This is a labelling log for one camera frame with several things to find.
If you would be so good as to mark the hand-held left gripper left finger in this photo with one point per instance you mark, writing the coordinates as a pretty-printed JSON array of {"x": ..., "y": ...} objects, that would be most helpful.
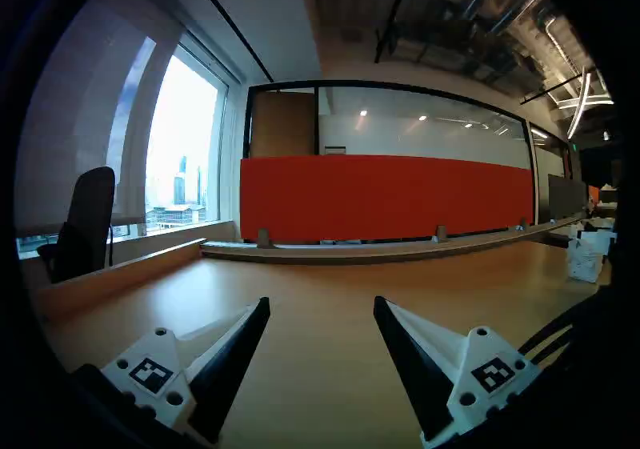
[{"x": 165, "y": 354}]

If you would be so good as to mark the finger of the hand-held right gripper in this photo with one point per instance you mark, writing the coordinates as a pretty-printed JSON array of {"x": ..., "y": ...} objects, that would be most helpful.
[
  {"x": 584, "y": 264},
  {"x": 597, "y": 233}
]

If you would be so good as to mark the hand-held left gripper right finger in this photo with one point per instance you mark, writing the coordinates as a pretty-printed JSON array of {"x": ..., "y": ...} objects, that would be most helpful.
[{"x": 465, "y": 364}]

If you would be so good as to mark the grey desk screen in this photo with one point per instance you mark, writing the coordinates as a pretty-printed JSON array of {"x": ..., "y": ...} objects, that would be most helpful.
[{"x": 566, "y": 196}]

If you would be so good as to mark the black office chair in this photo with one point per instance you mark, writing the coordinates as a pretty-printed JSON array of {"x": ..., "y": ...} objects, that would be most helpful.
[{"x": 87, "y": 221}]

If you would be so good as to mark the red desk screen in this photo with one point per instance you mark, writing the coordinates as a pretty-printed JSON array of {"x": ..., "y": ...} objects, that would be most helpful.
[{"x": 385, "y": 196}]

